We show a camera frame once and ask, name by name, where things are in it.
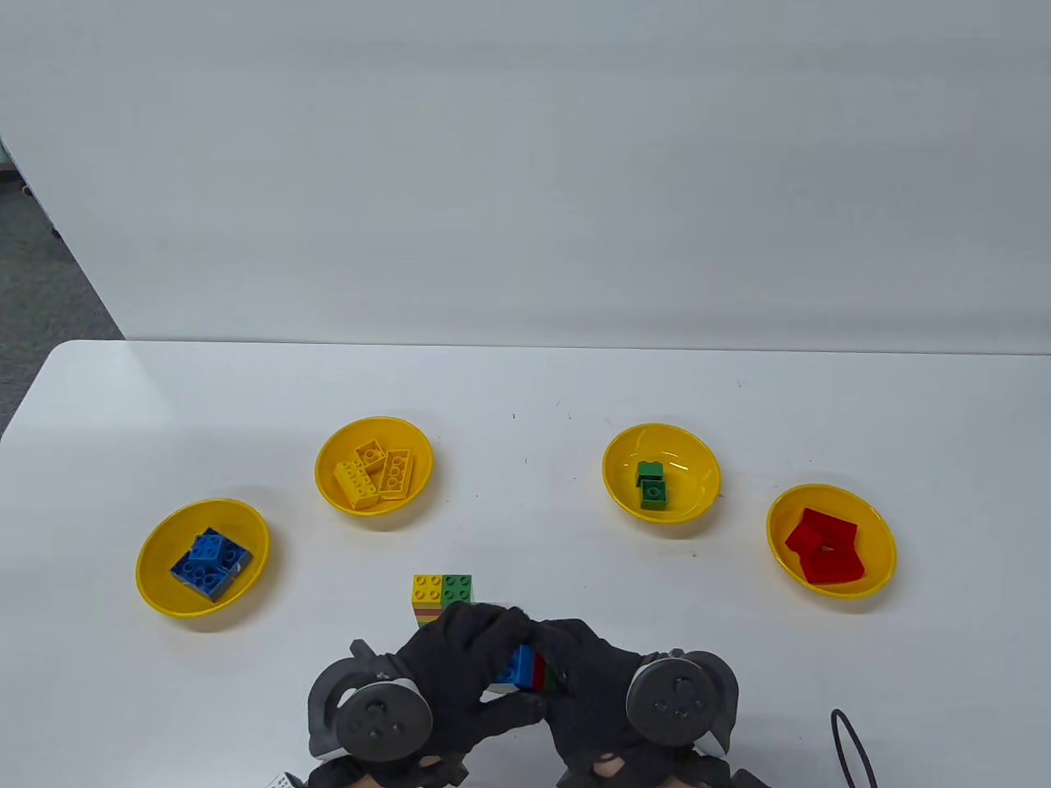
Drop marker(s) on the person's right hand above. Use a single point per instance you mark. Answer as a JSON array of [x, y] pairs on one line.
[[591, 681]]

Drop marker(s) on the person's left hand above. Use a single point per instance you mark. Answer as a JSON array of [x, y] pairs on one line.
[[460, 657]]

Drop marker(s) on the striped toy brick stack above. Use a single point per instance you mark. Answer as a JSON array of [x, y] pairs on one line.
[[524, 666]]

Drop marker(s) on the cube shaped toy brick stack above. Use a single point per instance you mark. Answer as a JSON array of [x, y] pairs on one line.
[[431, 591]]

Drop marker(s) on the grey hand controller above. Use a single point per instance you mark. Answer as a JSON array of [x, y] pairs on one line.
[[681, 702], [382, 722]]

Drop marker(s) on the yellow long toy brick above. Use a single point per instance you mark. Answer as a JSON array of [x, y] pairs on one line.
[[396, 474], [355, 484]]

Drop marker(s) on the green square toy brick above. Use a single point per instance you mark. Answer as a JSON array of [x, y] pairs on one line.
[[654, 495], [649, 470]]

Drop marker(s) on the yellow square toy brick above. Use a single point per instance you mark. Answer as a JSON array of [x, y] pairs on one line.
[[371, 454]]

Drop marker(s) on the blue long toy brick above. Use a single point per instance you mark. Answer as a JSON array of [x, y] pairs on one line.
[[195, 579], [236, 556]]

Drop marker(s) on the red square toy brick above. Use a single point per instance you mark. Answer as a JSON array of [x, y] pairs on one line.
[[828, 521], [800, 538]]

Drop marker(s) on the red long toy brick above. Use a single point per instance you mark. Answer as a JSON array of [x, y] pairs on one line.
[[837, 566]]

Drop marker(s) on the blue square toy brick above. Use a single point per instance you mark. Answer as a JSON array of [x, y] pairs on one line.
[[207, 548]]

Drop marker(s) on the yellow plastic bowl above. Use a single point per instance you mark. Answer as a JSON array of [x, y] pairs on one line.
[[870, 509], [160, 591], [690, 460], [410, 443]]

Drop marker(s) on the black left wrist camera unit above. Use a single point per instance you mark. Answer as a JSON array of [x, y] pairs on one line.
[[286, 780]]

